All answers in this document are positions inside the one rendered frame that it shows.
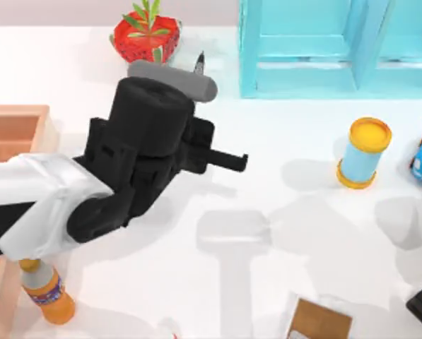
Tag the red strawberry plant pot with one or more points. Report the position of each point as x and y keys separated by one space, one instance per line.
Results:
x=145 y=37

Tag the blue can yellow lid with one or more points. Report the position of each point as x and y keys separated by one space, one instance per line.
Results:
x=360 y=155

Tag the shallow salmon box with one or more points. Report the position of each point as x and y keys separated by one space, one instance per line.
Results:
x=16 y=127

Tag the orange bottle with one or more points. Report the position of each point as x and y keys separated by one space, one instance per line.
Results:
x=49 y=295

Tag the brown cardboard box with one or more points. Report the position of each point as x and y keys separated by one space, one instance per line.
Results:
x=320 y=319

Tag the light blue rack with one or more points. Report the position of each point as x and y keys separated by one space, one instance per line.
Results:
x=302 y=49

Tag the pale grey rounded box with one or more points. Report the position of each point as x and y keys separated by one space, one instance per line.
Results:
x=182 y=79

